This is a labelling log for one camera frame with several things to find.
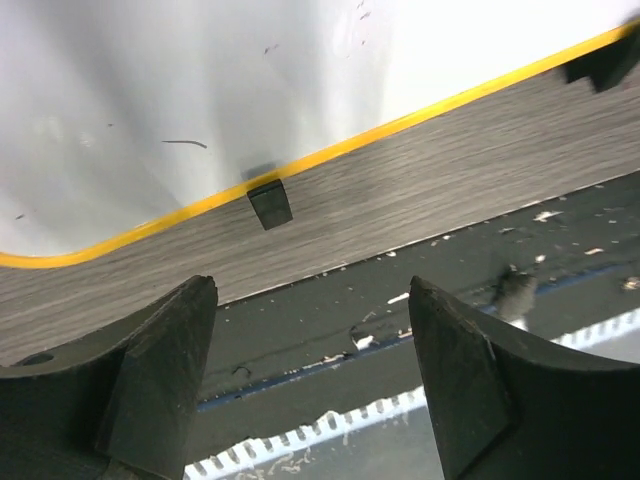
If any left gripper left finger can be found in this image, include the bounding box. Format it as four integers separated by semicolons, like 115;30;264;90
1;275;218;479

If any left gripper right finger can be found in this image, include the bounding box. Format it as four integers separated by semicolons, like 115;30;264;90
409;277;639;479

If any orange framed whiteboard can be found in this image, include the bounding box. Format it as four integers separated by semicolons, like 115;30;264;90
1;1;639;269

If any left black whiteboard foot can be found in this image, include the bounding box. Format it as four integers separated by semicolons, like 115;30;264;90
247;179;293;231

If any black whiteboard foot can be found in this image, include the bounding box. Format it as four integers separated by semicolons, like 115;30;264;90
247;179;293;231
563;32;639;93

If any right black whiteboard foot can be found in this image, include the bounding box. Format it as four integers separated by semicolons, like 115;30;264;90
563;32;639;93

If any white slotted cable duct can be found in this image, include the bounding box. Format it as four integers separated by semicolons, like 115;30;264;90
183;309;639;479

